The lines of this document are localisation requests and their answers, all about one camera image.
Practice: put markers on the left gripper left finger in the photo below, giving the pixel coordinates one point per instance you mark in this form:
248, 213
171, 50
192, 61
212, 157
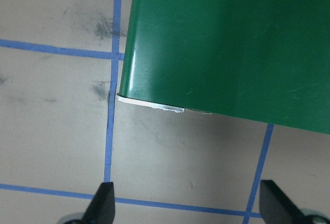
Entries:
102, 207

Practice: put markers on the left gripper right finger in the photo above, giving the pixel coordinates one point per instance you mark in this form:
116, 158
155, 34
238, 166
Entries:
274, 205

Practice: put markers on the green conveyor belt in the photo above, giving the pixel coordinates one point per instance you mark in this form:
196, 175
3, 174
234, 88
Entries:
261, 60

